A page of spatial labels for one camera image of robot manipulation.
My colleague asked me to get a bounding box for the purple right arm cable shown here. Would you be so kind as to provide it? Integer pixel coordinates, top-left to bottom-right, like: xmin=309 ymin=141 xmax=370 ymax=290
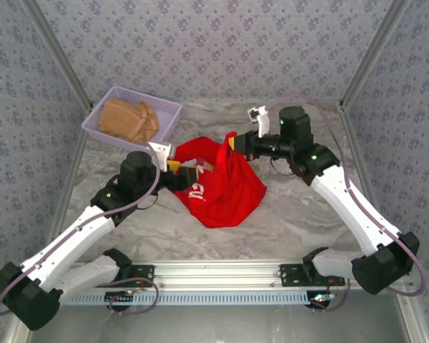
xmin=267 ymin=94 xmax=428 ymax=297

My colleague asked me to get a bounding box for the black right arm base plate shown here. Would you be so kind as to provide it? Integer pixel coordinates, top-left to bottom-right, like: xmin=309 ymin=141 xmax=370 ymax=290
xmin=280 ymin=263 xmax=346 ymax=287

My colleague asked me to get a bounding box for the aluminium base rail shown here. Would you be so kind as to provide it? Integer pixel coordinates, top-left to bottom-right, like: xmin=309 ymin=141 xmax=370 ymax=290
xmin=73 ymin=259 xmax=358 ymax=289

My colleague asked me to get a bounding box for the red printed t-shirt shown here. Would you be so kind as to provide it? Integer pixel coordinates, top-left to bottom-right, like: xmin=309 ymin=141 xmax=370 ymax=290
xmin=171 ymin=131 xmax=267 ymax=229

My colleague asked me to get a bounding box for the aluminium frame post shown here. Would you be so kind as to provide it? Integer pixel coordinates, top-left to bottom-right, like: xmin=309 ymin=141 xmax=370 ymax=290
xmin=21 ymin=0 xmax=94 ymax=110
xmin=337 ymin=0 xmax=412 ymax=112

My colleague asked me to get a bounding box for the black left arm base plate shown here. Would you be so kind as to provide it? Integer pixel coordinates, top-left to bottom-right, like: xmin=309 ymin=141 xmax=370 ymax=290
xmin=116 ymin=263 xmax=156 ymax=288

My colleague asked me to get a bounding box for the light blue slotted cable duct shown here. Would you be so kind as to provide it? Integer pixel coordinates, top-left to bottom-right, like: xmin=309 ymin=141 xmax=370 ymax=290
xmin=62 ymin=289 xmax=312 ymax=307

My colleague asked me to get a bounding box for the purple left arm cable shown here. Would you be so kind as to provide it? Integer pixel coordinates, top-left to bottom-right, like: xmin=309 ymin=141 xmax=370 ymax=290
xmin=0 ymin=144 xmax=162 ymax=317

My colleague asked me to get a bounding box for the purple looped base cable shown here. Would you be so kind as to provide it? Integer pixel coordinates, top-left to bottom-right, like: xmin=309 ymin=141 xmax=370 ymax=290
xmin=309 ymin=278 xmax=352 ymax=314
xmin=107 ymin=277 xmax=160 ymax=316

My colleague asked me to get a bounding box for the tan folded garment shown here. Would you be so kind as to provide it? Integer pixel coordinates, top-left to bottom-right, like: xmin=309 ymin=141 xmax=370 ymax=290
xmin=98 ymin=99 xmax=160 ymax=144

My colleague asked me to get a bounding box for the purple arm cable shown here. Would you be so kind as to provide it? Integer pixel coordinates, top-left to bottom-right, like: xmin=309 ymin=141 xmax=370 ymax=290
xmin=267 ymin=94 xmax=428 ymax=297
xmin=0 ymin=144 xmax=162 ymax=317

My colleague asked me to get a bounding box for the grey metal sheet panel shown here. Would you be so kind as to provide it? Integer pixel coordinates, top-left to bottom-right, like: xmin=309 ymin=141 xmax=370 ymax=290
xmin=6 ymin=303 xmax=429 ymax=343

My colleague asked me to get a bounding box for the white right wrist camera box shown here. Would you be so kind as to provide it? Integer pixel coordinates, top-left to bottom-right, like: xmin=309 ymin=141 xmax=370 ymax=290
xmin=247 ymin=106 xmax=271 ymax=139

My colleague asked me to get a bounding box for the lavender perforated plastic basket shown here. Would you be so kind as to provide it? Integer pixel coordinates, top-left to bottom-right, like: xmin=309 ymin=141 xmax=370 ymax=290
xmin=81 ymin=85 xmax=183 ymax=151

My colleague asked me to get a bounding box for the black controller board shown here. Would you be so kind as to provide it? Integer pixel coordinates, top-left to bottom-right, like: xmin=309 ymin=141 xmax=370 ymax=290
xmin=104 ymin=289 xmax=136 ymax=311
xmin=305 ymin=291 xmax=335 ymax=310

